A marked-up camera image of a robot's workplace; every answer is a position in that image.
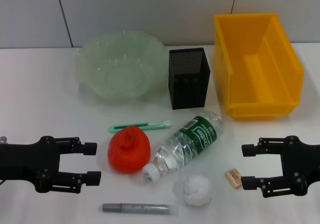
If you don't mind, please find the beige eraser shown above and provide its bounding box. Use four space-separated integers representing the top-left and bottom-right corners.
224 167 243 190

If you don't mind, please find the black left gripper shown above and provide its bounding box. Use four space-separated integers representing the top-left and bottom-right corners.
0 135 102 194

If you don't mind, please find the silver marker pen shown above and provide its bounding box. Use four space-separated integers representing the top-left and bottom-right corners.
101 203 180 216

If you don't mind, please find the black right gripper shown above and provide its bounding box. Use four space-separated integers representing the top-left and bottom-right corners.
240 135 320 197

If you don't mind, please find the clear green-label water bottle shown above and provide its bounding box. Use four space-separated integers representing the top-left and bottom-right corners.
142 110 225 184

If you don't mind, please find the black mesh pen holder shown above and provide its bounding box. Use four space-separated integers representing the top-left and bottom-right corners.
168 47 212 110

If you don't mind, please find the green glass fruit plate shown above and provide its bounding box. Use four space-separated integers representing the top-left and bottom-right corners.
74 30 167 104

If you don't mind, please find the green utility knife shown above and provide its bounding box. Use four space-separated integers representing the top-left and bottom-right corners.
108 120 172 134

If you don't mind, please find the white paper ball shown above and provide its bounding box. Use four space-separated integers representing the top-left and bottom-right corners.
183 175 212 206

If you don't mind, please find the yellow plastic bin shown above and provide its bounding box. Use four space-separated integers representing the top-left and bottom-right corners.
213 13 305 121

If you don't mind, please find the orange fruit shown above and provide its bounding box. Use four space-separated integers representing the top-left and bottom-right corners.
107 125 152 175

